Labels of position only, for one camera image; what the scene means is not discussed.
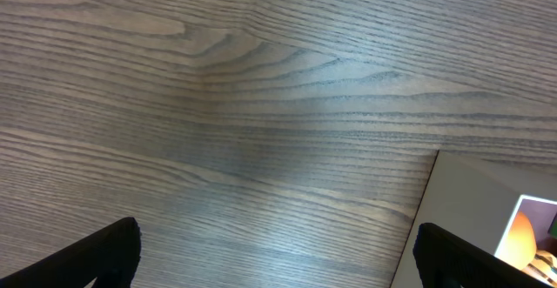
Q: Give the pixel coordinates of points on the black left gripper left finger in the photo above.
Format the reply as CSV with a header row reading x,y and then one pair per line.
x,y
107,258

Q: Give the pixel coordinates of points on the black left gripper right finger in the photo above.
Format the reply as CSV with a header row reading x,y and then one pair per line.
x,y
446,261

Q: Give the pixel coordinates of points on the white box pink interior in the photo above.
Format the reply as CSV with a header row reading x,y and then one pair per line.
x,y
478,201

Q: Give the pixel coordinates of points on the orange dinosaur toy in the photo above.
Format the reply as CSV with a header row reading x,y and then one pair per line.
x,y
518,247

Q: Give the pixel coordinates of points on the gold lattice wheel toy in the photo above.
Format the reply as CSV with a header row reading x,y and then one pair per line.
x,y
543,268

